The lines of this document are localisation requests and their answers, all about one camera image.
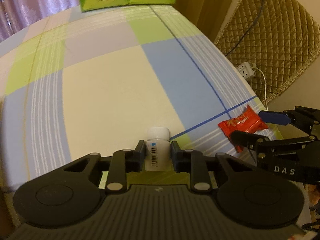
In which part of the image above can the purple curtain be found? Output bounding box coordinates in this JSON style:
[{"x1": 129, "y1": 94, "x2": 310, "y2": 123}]
[{"x1": 1, "y1": 0, "x2": 79, "y2": 41}]

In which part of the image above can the white power strip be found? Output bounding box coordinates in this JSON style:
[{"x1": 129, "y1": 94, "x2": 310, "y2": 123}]
[{"x1": 236, "y1": 62, "x2": 257, "y2": 81}]

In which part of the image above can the black cable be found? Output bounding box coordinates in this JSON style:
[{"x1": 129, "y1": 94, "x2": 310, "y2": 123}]
[{"x1": 224, "y1": 0, "x2": 270, "y2": 57}]

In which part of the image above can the red candy wrapper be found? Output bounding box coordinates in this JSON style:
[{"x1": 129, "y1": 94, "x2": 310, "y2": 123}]
[{"x1": 218, "y1": 105, "x2": 268, "y2": 140}]

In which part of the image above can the quilted olive cushion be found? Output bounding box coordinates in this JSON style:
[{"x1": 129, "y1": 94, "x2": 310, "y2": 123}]
[{"x1": 215, "y1": 0, "x2": 319, "y2": 102}]

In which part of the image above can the operator hand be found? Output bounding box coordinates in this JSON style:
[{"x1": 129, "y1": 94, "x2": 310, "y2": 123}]
[{"x1": 304, "y1": 184, "x2": 320, "y2": 205}]

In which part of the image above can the white pill bottle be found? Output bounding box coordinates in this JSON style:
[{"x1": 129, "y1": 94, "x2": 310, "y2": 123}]
[{"x1": 145, "y1": 127, "x2": 170, "y2": 172}]

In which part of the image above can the checkered tablecloth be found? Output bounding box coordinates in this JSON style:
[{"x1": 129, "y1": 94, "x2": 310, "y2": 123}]
[{"x1": 1, "y1": 5, "x2": 264, "y2": 192}]

